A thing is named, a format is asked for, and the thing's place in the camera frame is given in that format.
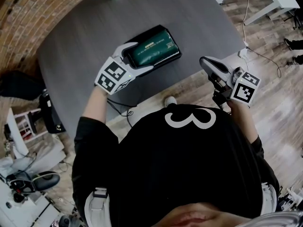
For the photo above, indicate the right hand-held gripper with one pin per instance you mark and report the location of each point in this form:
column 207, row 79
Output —
column 243, row 86

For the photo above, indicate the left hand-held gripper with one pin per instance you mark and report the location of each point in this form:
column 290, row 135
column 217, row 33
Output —
column 111, row 75

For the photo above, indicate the green packet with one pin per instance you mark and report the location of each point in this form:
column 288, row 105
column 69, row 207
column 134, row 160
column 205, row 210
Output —
column 154, row 48

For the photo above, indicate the person's right forearm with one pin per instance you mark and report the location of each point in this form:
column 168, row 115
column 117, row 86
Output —
column 243, row 119

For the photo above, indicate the person's left forearm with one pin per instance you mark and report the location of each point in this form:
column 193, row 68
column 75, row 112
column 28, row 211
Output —
column 95, row 105

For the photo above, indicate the person's right hand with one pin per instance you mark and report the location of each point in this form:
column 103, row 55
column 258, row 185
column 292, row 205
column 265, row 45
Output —
column 222, row 81

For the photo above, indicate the person's white shoe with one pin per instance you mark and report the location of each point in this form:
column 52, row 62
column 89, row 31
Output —
column 170, row 101

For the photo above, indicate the black bag with white logo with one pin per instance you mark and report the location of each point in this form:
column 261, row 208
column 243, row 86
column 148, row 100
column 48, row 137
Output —
column 50, row 115

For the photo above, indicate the person's black printed shirt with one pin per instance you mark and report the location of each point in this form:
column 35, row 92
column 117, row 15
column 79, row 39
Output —
column 180, row 164

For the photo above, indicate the black office chair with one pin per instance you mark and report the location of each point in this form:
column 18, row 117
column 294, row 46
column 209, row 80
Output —
column 19, row 85

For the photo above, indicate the white side table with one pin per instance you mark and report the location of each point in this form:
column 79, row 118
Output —
column 19, row 131

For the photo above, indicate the black rounded headset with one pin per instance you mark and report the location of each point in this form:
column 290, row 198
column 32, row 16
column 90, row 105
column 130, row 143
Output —
column 46, row 180

